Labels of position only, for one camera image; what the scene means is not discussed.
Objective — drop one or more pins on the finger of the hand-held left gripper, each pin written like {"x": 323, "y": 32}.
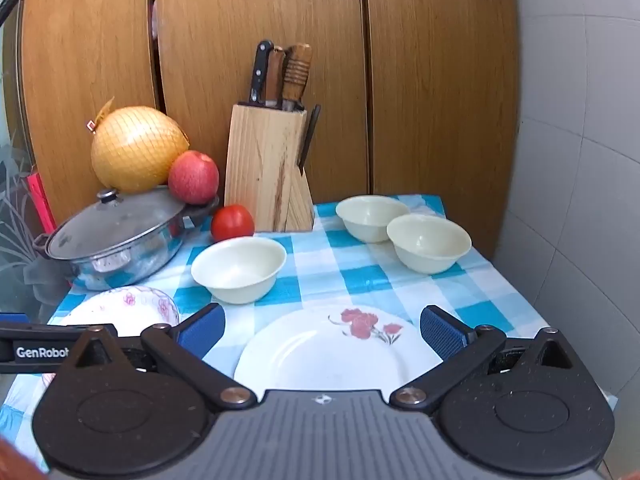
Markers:
{"x": 45, "y": 332}

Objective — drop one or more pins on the steel pot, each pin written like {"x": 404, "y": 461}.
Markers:
{"x": 125, "y": 269}

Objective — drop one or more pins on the red tomato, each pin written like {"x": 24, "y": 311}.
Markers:
{"x": 232, "y": 222}

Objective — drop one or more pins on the cream bowl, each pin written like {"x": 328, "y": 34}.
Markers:
{"x": 370, "y": 215}
{"x": 430, "y": 245}
{"x": 235, "y": 270}

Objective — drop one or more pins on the blue white checkered tablecloth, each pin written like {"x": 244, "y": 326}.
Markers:
{"x": 350, "y": 270}

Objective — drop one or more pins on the frosted glass door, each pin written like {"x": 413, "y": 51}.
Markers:
{"x": 15, "y": 185}

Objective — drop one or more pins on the red flat board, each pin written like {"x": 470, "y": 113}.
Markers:
{"x": 42, "y": 200}

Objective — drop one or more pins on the red apple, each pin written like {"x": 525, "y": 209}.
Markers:
{"x": 194, "y": 177}

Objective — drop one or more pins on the steel pot lid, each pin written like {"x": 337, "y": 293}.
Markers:
{"x": 110, "y": 225}

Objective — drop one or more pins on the pomelo in yellow net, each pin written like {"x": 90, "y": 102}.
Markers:
{"x": 135, "y": 150}

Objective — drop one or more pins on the pink floral plate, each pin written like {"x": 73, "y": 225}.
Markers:
{"x": 125, "y": 310}

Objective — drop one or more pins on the wooden cabinet door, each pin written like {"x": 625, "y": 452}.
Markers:
{"x": 225, "y": 20}
{"x": 90, "y": 50}
{"x": 440, "y": 85}

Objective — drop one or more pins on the wooden knife block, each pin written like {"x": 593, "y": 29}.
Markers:
{"x": 260, "y": 170}

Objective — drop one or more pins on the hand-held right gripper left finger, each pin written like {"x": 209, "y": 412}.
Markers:
{"x": 202, "y": 329}

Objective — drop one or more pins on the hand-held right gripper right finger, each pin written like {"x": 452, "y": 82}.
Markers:
{"x": 442, "y": 331}

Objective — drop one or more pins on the white plate with red flowers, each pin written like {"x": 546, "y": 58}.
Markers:
{"x": 320, "y": 355}

